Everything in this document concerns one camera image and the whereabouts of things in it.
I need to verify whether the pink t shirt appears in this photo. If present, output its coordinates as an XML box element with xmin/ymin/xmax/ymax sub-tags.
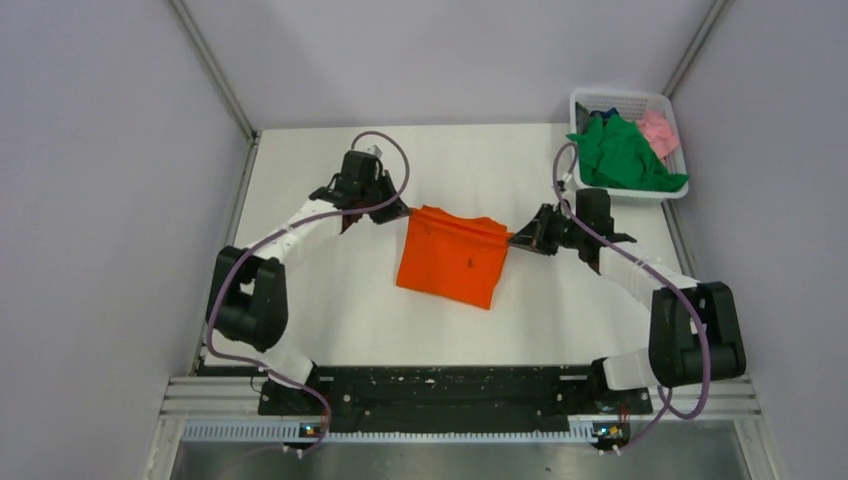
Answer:
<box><xmin>636</xmin><ymin>109</ymin><xmax>680</xmax><ymax>159</ymax></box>

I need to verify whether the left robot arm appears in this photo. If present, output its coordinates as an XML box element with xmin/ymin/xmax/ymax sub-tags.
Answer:
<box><xmin>205</xmin><ymin>146</ymin><xmax>410</xmax><ymax>414</ymax></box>

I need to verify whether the green t shirt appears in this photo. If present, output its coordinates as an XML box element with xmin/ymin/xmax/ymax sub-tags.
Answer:
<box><xmin>567</xmin><ymin>115</ymin><xmax>689</xmax><ymax>193</ymax></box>

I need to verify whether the dark blue t shirt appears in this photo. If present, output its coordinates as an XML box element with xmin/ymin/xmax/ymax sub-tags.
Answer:
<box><xmin>589</xmin><ymin>108</ymin><xmax>620</xmax><ymax>122</ymax></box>

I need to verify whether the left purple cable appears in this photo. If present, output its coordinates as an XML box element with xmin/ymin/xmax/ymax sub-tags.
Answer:
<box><xmin>205</xmin><ymin>130</ymin><xmax>412</xmax><ymax>458</ymax></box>

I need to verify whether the white plastic basket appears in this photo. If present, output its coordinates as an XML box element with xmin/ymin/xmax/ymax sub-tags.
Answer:
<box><xmin>570</xmin><ymin>87</ymin><xmax>689</xmax><ymax>202</ymax></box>

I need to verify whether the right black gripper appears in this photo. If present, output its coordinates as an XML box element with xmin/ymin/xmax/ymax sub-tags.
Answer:
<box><xmin>509</xmin><ymin>203</ymin><xmax>587</xmax><ymax>256</ymax></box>

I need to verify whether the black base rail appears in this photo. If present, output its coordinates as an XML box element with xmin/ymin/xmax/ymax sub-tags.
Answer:
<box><xmin>258</xmin><ymin>365</ymin><xmax>653</xmax><ymax>434</ymax></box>

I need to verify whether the orange t shirt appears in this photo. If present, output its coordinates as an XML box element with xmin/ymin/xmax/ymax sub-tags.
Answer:
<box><xmin>396</xmin><ymin>205</ymin><xmax>511</xmax><ymax>310</ymax></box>

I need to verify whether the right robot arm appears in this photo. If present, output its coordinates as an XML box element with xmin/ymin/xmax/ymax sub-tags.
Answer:
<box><xmin>508</xmin><ymin>188</ymin><xmax>747</xmax><ymax>412</ymax></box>

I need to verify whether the white cable duct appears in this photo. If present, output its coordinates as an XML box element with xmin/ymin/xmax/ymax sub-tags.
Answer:
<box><xmin>182</xmin><ymin>417</ymin><xmax>623</xmax><ymax>444</ymax></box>

